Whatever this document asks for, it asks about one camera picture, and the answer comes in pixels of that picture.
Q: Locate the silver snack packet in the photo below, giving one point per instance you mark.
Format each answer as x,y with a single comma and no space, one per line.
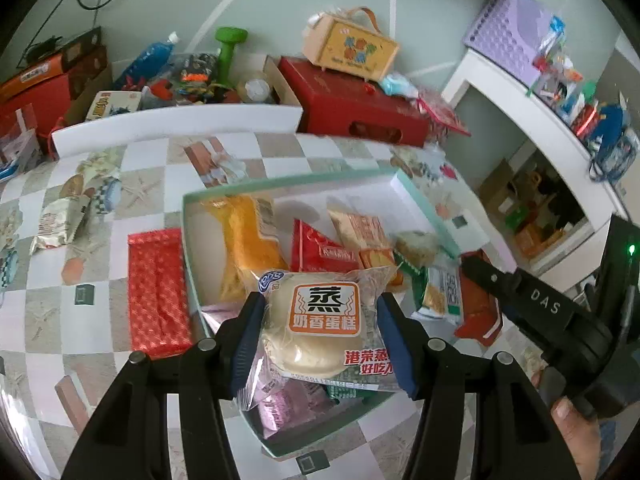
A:
57,225

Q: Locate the colourful packets on shelf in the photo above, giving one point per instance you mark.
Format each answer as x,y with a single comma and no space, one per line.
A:
565,75

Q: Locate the red cardboard box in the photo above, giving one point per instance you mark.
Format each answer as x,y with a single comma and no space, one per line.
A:
40,95

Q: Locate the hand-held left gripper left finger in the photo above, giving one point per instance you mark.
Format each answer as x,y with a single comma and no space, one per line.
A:
247,342

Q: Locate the blue mesh bag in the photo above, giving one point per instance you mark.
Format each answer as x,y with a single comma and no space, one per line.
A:
612,145

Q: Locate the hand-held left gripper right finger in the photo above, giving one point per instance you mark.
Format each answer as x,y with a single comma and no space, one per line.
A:
395,347

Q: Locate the person's right hand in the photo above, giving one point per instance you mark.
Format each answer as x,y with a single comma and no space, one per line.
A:
580,445

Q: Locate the orange flat box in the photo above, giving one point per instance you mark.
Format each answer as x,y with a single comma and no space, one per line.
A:
45,67

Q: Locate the blue bottle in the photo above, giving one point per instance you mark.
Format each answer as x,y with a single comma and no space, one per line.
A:
145,60

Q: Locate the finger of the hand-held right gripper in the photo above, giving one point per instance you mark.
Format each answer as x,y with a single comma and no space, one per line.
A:
492,280

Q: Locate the yellow printed card box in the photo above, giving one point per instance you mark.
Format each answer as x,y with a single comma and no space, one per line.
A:
112,106

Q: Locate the white foam board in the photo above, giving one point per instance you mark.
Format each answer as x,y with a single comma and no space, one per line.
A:
175,125

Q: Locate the purple perforated basket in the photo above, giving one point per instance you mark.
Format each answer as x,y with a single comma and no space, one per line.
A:
510,35

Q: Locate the clear plastic container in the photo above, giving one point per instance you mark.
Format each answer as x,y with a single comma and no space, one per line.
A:
17,137

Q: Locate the light blue face mask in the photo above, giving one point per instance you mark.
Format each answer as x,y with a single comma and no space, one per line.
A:
397,85

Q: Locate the pile of small toys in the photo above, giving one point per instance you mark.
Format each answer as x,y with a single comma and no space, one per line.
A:
195,77

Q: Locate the red patterned foil packet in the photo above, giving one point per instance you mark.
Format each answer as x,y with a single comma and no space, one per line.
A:
157,290

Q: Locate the green dumbbell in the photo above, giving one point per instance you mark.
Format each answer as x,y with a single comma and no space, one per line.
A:
227,55

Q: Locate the white box with teal rim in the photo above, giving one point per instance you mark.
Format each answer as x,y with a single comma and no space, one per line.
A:
310,195

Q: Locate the yellow snack packet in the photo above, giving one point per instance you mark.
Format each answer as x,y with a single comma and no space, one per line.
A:
245,245

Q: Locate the clear steamed cake packet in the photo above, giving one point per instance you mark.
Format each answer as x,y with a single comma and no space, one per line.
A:
310,350

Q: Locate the white shelf unit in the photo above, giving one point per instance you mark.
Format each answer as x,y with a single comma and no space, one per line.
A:
500,90

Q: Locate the red triangular snack packet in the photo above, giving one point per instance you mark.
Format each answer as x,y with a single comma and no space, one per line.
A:
320,250

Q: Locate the red printed pouch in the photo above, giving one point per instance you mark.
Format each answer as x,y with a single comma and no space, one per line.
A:
445,117

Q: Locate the green and white snack packet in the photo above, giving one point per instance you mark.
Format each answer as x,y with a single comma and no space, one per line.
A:
440,290

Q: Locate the cardboard boxes under shelf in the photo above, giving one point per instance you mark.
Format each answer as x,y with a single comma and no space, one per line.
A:
535,220

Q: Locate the blue lidded container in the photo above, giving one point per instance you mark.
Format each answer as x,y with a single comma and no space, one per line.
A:
7,171

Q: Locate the large red gift box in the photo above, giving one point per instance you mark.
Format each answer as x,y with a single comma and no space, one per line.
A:
350,100

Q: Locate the pink snack packet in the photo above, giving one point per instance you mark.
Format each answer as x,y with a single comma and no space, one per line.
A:
290,405

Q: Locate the orange printed snack packet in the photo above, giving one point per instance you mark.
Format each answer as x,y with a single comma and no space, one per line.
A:
360,235

